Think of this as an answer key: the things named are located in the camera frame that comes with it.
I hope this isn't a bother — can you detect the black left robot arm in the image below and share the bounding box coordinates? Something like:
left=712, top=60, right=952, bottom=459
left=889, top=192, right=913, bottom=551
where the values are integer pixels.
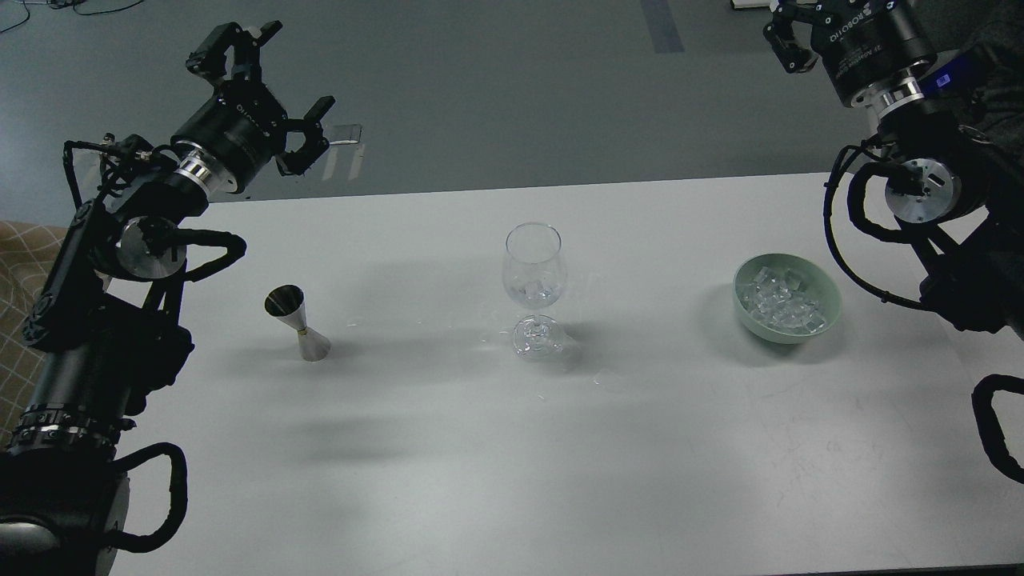
left=2, top=20, right=335, bottom=575

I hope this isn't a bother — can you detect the silver floor plate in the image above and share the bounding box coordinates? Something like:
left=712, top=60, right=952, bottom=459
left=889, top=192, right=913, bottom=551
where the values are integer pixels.
left=323, top=123, right=362, bottom=146

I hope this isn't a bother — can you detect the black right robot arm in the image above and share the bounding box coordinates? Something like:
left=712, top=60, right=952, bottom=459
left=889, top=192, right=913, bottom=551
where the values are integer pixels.
left=763, top=1, right=1023, bottom=334

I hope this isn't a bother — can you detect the green bowl of ice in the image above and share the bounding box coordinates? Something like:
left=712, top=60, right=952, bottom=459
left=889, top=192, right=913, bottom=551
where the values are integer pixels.
left=730, top=253, right=842, bottom=344

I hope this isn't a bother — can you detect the beige checked chair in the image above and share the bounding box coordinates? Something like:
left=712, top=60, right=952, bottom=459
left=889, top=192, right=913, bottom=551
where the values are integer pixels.
left=1, top=220, right=66, bottom=451

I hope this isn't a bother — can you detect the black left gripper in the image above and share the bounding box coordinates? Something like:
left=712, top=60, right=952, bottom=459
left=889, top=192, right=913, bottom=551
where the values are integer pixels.
left=170, top=22, right=336, bottom=194

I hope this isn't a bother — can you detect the clear wine glass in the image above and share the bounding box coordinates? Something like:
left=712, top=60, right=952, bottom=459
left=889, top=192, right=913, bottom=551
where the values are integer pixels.
left=502, top=222, right=568, bottom=362

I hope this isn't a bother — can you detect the black cable on floor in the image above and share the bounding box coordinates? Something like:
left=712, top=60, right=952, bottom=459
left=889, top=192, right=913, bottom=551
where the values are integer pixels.
left=0, top=0, right=145, bottom=33

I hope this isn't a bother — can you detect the steel double jigger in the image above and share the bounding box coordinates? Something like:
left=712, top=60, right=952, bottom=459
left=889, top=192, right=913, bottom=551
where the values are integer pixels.
left=264, top=285, right=332, bottom=362

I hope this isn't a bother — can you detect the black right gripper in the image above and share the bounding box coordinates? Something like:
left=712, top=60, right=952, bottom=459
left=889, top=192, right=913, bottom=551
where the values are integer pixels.
left=763, top=1, right=937, bottom=108

